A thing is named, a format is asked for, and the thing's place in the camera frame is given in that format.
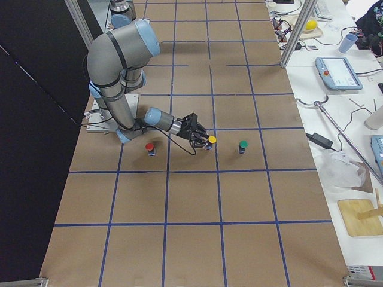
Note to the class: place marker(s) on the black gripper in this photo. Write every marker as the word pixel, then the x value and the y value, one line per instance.
pixel 186 133

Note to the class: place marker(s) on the yellow push button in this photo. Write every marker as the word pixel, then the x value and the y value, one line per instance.
pixel 211 140

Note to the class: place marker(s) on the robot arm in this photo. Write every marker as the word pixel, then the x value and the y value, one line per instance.
pixel 114 63
pixel 122 13

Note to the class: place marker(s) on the green push button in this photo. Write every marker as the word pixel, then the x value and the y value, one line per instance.
pixel 243 145

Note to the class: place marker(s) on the red push button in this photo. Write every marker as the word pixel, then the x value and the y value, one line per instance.
pixel 151 149

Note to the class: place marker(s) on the black power adapter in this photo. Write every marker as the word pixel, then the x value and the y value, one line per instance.
pixel 320 140

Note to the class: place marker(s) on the metal walking cane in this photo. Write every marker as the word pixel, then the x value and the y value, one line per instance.
pixel 319 104

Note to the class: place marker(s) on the clear plastic bag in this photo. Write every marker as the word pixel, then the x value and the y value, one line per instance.
pixel 337 169

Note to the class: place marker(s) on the white tray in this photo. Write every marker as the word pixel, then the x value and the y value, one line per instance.
pixel 292 19

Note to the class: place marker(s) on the blue teach pendant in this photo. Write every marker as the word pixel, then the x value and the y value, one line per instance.
pixel 337 73

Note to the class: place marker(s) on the yellow lemon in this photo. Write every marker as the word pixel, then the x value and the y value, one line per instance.
pixel 310 26

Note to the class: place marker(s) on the wooden cutting board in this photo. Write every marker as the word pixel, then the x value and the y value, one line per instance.
pixel 360 217

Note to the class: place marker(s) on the blue plastic cup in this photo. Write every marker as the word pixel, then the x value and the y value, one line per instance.
pixel 348 41

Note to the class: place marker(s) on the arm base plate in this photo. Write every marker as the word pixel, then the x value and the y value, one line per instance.
pixel 101 122

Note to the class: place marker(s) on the aluminium frame post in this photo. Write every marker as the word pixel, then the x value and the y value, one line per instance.
pixel 299 26

